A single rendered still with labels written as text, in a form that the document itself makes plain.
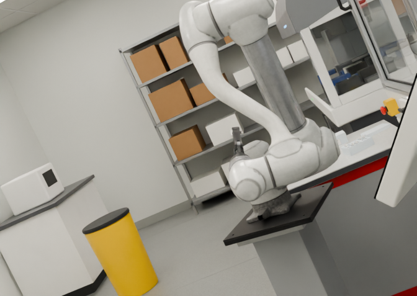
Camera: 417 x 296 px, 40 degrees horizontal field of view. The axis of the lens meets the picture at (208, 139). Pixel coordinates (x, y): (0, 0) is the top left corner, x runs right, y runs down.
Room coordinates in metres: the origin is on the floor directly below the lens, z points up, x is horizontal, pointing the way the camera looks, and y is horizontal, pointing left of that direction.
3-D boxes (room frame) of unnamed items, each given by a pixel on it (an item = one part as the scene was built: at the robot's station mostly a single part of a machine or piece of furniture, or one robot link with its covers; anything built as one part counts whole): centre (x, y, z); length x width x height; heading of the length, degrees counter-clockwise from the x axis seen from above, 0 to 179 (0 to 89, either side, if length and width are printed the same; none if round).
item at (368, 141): (2.60, -0.61, 0.78); 0.12 x 0.08 x 0.04; 98
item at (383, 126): (2.79, -0.77, 0.77); 0.13 x 0.09 x 0.02; 95
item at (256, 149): (2.19, -0.13, 0.95); 0.18 x 0.16 x 0.22; 77
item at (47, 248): (5.64, 1.71, 0.61); 1.15 x 0.72 x 1.22; 171
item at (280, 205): (2.18, -0.11, 0.81); 0.22 x 0.18 x 0.06; 149
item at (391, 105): (2.61, -0.82, 0.88); 0.07 x 0.05 x 0.07; 172
